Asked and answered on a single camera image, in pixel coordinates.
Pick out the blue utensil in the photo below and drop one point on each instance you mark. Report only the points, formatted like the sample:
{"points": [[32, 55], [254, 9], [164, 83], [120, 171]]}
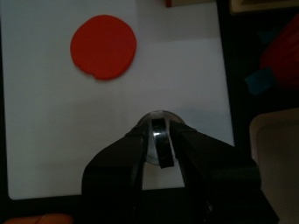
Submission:
{"points": [[259, 82]]}

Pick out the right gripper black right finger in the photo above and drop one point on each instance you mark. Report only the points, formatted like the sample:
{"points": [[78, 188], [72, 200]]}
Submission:
{"points": [[218, 180]]}

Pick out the beige pink tray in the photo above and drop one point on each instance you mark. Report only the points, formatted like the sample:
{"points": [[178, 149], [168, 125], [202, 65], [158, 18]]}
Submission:
{"points": [[278, 163]]}

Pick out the pink red cup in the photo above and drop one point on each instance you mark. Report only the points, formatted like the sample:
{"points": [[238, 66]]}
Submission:
{"points": [[285, 58]]}

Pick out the flat red dough disc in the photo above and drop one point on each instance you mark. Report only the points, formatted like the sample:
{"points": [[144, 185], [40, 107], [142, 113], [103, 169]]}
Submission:
{"points": [[103, 46]]}

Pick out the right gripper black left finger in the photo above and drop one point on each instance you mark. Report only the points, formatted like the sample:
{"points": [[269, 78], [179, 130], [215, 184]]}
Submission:
{"points": [[112, 180]]}

